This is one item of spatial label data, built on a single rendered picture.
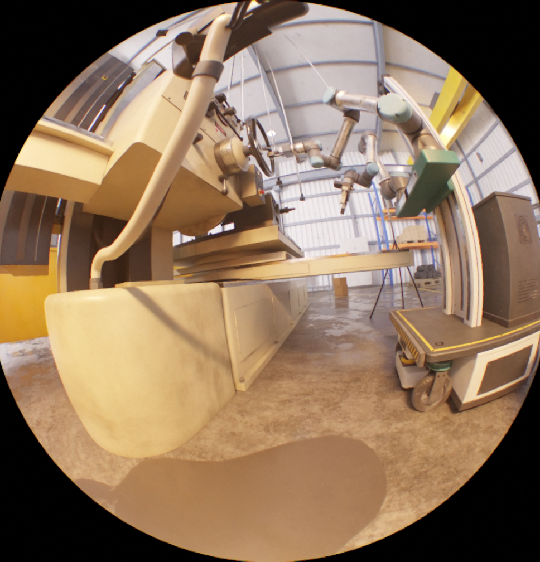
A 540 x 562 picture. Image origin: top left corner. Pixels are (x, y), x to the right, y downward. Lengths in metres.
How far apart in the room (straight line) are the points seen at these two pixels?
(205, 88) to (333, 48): 7.96
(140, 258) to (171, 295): 0.70
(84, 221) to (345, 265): 1.66
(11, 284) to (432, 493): 3.37
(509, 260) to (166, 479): 1.38
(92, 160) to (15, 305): 2.30
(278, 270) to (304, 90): 7.77
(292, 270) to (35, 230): 1.63
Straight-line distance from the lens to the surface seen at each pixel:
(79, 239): 1.15
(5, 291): 2.94
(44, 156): 0.89
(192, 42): 0.45
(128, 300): 0.55
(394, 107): 0.75
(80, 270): 1.12
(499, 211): 0.92
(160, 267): 1.38
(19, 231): 1.17
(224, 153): 0.97
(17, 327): 2.93
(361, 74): 8.72
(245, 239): 1.25
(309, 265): 1.28
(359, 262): 1.29
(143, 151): 0.71
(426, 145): 0.78
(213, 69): 0.31
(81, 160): 0.89
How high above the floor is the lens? 0.58
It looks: level
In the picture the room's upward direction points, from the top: 5 degrees counter-clockwise
